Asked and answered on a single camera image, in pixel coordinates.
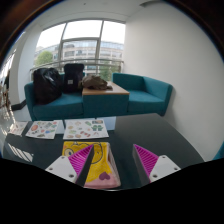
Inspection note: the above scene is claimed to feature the sticker sheet with blue items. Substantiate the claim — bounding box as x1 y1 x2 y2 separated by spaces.
25 119 60 140

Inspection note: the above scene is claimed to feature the large black backpack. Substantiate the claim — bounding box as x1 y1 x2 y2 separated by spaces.
32 67 63 105

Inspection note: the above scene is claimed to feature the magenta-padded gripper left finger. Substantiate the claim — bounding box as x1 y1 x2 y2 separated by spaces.
44 143 96 188

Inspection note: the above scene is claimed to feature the black backpack with label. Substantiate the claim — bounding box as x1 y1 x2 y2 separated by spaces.
62 63 85 94

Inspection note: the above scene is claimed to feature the sticker sheet with red items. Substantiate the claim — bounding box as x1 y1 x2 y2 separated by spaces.
7 121 29 137

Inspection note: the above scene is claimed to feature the person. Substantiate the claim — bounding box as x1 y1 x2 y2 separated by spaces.
3 69 11 101

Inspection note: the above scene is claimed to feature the sticker sheet with green items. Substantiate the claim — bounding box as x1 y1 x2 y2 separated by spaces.
62 118 110 140

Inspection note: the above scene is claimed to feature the metal window railing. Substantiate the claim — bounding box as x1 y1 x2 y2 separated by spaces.
29 58 125 82

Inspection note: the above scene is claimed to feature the orange yellow pink printed towel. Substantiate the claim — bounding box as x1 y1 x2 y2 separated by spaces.
61 140 122 190

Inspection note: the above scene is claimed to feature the teal sofa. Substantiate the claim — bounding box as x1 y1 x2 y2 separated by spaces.
23 72 174 122

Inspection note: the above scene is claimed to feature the wooden sofa table top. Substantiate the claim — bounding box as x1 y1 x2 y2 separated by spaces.
81 81 130 97

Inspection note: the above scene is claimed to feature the brown jacket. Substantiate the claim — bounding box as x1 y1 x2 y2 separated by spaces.
78 74 114 91

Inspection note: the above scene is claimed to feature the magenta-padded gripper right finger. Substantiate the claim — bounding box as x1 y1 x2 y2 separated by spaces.
132 143 182 187

